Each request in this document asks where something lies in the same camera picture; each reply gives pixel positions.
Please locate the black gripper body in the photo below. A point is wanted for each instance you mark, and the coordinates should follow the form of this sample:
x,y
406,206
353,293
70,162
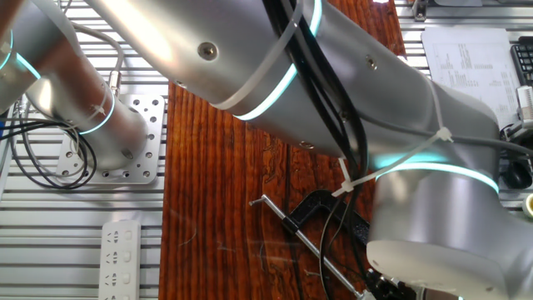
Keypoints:
x,y
387,287

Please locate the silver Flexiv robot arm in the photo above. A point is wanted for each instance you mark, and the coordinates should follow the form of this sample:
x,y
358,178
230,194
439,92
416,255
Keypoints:
x,y
187,41

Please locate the white plug-in lamp socket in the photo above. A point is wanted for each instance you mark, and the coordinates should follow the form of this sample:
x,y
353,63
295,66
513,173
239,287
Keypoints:
x,y
367,296

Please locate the black C-clamp with steel screw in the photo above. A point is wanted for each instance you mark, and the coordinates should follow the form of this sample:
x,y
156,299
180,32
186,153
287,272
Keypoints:
x,y
310,206

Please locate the cream round tape roll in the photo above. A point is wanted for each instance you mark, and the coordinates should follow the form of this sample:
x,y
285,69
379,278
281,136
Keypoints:
x,y
529,206

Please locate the black computer mouse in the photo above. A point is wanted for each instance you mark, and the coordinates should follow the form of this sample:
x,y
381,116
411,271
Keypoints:
x,y
517,176

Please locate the brown wooden board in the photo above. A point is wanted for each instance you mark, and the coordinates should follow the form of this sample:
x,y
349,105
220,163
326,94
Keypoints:
x,y
208,187

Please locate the printed white paper sheets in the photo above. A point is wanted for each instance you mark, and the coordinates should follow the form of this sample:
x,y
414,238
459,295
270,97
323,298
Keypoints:
x,y
470,75

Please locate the grey ribbed handheld device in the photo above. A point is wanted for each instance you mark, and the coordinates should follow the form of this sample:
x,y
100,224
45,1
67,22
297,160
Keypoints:
x,y
526,104

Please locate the black computer keyboard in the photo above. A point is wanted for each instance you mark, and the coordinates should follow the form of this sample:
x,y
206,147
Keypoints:
x,y
524,62

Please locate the white power strip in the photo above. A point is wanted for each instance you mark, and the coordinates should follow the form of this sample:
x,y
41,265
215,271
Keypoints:
x,y
121,258

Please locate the grey metal clamp mount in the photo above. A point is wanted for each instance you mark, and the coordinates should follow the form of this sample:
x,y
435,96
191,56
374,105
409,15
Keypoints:
x,y
516,131

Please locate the grey metal corner bracket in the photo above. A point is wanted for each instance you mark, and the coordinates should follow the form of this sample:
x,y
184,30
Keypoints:
x,y
419,10

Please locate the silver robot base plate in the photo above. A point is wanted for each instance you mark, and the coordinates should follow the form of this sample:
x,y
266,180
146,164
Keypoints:
x,y
154,125

